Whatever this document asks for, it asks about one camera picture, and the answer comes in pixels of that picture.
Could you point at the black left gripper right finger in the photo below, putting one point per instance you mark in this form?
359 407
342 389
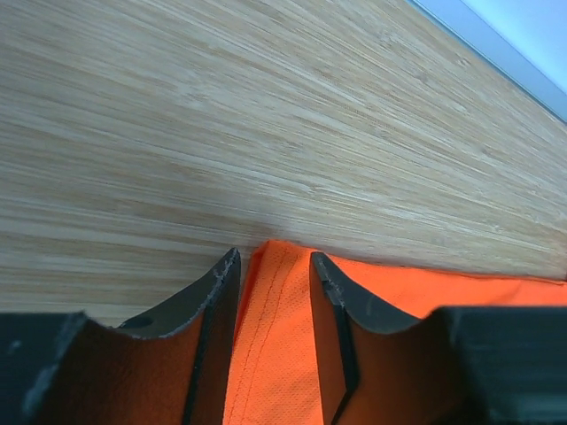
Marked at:
457 365

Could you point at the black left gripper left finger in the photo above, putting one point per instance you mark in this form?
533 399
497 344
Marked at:
167 365

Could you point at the orange t shirt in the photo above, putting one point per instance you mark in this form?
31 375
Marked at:
273 375

